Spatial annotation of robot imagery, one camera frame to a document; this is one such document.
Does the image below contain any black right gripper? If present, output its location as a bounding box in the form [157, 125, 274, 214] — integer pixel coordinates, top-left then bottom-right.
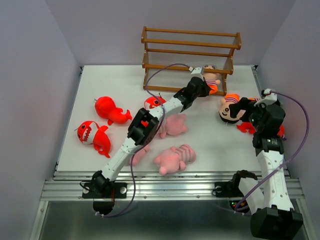
[227, 97, 270, 132]

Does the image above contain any boy doll from corner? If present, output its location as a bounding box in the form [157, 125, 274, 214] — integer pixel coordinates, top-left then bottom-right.
[203, 72, 221, 95]

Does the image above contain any boy doll face up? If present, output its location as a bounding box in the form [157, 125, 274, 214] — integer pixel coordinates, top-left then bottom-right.
[218, 93, 243, 124]

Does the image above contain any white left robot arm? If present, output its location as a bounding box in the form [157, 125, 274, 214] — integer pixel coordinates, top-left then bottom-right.
[80, 75, 211, 199]

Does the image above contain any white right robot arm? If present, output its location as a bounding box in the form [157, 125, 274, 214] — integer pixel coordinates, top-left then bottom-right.
[229, 95, 304, 240]

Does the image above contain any wooden three-tier shelf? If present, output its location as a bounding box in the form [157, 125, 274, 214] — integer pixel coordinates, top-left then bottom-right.
[140, 26, 242, 96]

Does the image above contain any red shark plush right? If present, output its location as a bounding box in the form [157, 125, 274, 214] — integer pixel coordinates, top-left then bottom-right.
[236, 122, 286, 141]

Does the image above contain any red shark plush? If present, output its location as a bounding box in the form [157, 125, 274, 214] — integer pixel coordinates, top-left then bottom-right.
[94, 96, 132, 126]
[76, 120, 111, 158]
[236, 122, 286, 141]
[143, 94, 166, 110]

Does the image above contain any pink pig plush upper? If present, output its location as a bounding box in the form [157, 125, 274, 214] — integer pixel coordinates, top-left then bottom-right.
[157, 114, 188, 139]

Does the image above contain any pink pig plush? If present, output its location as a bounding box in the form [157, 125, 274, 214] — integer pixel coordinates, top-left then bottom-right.
[153, 144, 196, 176]
[157, 114, 188, 139]
[129, 145, 150, 166]

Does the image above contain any red shark plush centre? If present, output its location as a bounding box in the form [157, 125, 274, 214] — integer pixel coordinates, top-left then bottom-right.
[143, 94, 166, 110]

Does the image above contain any pink pig plush lower right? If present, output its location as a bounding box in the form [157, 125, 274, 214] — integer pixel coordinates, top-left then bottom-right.
[153, 144, 196, 176]

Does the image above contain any pink pig plush lower left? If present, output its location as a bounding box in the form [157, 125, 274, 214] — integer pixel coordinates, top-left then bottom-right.
[129, 145, 150, 166]

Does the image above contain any red shark plush upper left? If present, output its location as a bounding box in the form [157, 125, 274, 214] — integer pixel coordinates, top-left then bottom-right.
[94, 96, 132, 126]

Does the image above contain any red shark plush lower left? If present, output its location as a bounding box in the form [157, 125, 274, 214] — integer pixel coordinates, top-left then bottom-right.
[76, 120, 111, 158]

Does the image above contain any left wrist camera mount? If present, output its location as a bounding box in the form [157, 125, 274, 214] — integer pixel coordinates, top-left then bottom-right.
[189, 66, 204, 75]

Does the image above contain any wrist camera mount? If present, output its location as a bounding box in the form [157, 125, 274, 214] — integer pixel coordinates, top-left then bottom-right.
[189, 66, 204, 75]
[254, 88, 278, 107]

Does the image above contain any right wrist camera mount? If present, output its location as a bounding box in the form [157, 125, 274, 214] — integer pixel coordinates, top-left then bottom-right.
[254, 88, 278, 107]

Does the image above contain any aluminium rail frame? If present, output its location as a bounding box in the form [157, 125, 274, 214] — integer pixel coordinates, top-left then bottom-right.
[41, 65, 311, 240]

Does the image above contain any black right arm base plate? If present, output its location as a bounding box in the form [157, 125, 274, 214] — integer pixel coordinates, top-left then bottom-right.
[211, 181, 253, 198]

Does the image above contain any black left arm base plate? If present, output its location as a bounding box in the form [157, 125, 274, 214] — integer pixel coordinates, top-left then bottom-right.
[79, 181, 127, 200]

